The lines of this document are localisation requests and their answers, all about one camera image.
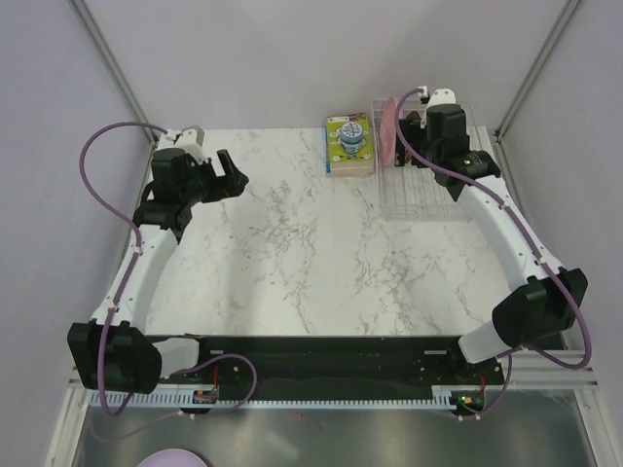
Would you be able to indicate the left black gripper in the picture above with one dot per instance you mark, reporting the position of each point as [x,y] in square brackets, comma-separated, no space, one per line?
[232,186]

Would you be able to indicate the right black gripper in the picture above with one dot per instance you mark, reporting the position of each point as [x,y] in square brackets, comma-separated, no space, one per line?
[425,130]

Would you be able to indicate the pink plastic plate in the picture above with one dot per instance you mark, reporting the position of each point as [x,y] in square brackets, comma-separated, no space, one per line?
[387,132]

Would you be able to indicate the red floral bowl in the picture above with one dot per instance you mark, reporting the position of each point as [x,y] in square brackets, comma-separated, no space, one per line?
[412,118]

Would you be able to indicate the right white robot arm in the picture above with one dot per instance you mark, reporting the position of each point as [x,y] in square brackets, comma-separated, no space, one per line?
[544,295]

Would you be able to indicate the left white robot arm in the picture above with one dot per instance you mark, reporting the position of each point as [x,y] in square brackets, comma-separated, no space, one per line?
[111,351]

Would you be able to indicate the green illustrated box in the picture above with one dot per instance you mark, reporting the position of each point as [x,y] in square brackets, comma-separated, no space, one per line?
[349,144]

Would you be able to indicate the lavender round object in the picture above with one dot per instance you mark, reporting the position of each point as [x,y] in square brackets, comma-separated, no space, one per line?
[173,458]

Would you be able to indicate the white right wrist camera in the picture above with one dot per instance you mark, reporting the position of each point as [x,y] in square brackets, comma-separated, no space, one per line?
[436,97]

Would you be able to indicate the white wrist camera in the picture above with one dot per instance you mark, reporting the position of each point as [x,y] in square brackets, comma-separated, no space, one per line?
[190,140]
[436,97]

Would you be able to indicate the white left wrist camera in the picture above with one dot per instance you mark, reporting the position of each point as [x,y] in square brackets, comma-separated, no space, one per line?
[190,140]

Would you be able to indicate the white wire dish rack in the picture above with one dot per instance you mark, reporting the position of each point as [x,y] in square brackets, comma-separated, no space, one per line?
[409,193]

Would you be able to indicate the right aluminium frame post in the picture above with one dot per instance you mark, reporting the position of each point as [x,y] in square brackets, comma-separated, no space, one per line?
[545,51]

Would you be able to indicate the aluminium frame post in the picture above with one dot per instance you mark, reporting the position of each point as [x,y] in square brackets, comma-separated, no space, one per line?
[87,19]
[545,51]

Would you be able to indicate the left aluminium frame post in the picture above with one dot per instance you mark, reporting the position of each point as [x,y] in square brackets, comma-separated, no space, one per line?
[87,19]

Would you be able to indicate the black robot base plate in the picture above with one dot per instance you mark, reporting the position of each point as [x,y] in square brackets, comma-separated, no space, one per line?
[337,366]

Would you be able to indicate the white slotted cable duct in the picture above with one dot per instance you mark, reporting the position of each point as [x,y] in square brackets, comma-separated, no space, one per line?
[203,398]

